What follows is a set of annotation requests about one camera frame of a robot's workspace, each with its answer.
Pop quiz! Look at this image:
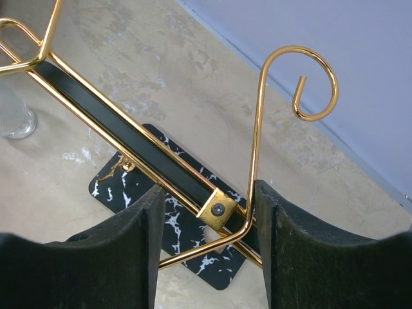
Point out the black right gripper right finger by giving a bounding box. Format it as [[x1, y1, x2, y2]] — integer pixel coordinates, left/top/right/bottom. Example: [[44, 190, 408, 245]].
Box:
[[254, 180, 411, 308]]

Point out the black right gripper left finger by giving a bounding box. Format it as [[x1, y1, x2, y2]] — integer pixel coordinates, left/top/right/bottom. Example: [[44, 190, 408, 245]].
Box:
[[1, 186, 165, 308]]

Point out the clear glass wine glass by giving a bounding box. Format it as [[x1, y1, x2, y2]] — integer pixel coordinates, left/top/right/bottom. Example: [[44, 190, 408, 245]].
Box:
[[0, 82, 37, 140]]

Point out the gold wire wine glass rack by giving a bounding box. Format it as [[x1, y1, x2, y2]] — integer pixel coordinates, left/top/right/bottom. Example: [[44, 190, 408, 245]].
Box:
[[1, 1, 339, 269]]

